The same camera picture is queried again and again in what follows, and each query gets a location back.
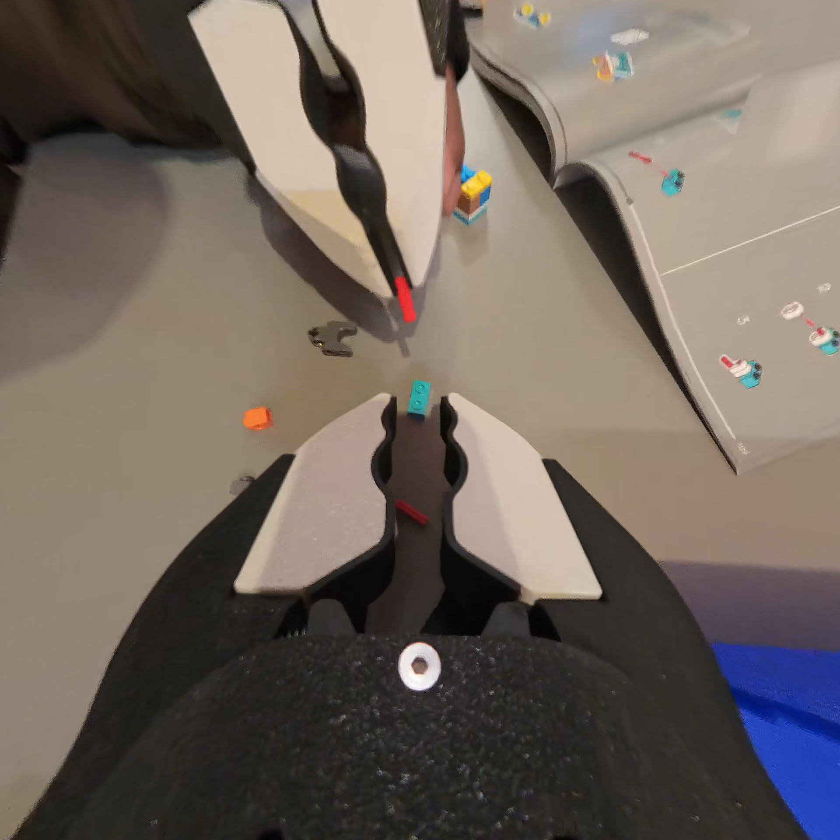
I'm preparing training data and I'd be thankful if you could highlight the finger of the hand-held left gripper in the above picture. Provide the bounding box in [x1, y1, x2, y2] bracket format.
[314, 0, 450, 290]
[188, 0, 398, 301]

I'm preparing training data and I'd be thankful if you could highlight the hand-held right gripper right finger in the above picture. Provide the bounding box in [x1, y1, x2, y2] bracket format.
[440, 392, 603, 603]

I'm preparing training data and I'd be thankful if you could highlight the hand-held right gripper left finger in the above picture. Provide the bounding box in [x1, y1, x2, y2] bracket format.
[234, 392, 399, 598]

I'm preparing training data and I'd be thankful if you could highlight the multicolour toy brick assembly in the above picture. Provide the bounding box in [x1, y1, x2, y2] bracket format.
[453, 164, 494, 227]

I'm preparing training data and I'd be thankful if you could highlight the blue plastic bin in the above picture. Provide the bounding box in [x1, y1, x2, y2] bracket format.
[710, 641, 840, 840]

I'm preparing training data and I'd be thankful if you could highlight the person's left forearm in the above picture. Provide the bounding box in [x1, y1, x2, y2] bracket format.
[0, 0, 221, 168]

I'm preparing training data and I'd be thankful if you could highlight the grey desk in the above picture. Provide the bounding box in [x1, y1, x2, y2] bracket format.
[0, 0, 840, 840]

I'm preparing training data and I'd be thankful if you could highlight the person's left hand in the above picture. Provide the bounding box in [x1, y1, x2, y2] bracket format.
[443, 66, 469, 219]

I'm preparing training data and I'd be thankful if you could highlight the black notched flat piece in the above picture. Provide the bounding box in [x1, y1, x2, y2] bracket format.
[306, 320, 359, 358]

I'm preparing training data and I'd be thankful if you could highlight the grey instruction booklet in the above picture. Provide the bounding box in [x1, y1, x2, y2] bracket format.
[467, 0, 840, 475]

